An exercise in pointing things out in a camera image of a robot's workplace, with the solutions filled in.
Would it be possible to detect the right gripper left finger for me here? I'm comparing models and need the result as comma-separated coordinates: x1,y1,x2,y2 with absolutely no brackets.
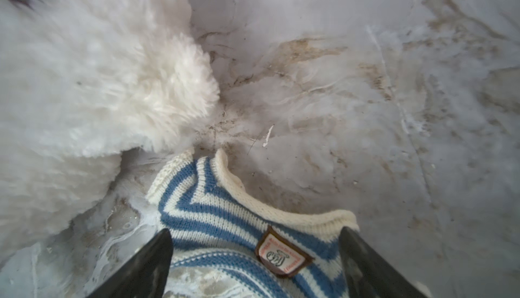
88,228,173,298

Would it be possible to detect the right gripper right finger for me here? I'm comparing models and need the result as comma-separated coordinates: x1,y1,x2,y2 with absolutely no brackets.
339,227,426,298

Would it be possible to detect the blue white striped knit sweater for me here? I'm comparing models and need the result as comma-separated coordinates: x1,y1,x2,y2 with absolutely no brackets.
147,150,359,297

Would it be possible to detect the white fluffy teddy bear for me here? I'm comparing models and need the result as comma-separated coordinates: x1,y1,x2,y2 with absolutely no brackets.
1,0,219,261

